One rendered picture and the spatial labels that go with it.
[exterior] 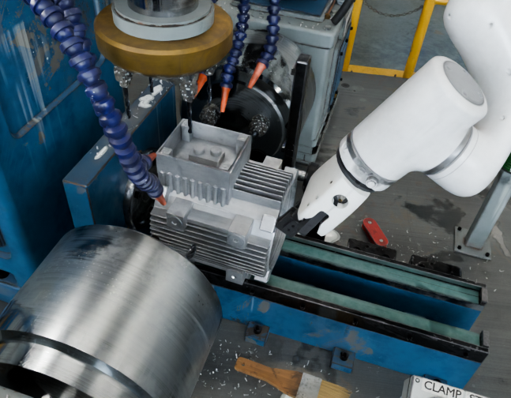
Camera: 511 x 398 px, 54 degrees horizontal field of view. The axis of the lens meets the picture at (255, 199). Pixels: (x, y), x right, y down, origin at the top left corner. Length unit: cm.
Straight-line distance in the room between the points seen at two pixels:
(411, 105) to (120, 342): 39
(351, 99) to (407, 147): 103
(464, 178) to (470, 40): 16
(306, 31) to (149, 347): 77
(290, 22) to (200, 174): 50
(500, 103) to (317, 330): 49
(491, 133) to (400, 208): 64
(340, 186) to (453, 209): 71
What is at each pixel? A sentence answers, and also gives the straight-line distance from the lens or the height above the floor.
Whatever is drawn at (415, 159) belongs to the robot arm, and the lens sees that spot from 60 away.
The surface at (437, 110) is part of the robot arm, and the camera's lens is 56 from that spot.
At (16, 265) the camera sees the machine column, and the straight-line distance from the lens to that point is 93.
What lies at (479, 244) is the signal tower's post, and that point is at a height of 82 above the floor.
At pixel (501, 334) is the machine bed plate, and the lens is 111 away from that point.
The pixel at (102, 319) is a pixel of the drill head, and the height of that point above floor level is 116.
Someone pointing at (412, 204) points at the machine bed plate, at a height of 80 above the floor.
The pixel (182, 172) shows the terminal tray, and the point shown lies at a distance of 78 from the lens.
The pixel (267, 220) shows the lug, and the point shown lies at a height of 109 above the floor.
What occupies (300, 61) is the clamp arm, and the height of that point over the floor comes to 125.
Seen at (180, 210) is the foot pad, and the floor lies 107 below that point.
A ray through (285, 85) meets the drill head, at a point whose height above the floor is 113.
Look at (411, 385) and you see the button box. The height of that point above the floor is 107.
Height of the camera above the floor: 163
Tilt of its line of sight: 43 degrees down
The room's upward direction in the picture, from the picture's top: 5 degrees clockwise
